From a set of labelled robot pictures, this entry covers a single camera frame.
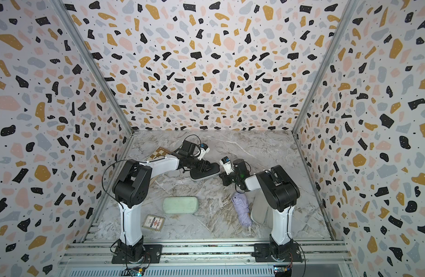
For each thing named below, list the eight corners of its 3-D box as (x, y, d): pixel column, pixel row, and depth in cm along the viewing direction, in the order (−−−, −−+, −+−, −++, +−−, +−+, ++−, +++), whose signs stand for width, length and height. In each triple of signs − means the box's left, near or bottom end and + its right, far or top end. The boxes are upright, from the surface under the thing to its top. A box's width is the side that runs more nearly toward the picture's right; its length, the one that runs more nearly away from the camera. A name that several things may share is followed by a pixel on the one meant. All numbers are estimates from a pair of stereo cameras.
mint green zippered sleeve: (162, 214, 86) (160, 211, 83) (166, 199, 91) (164, 196, 88) (197, 214, 87) (196, 211, 84) (198, 199, 92) (198, 196, 89)
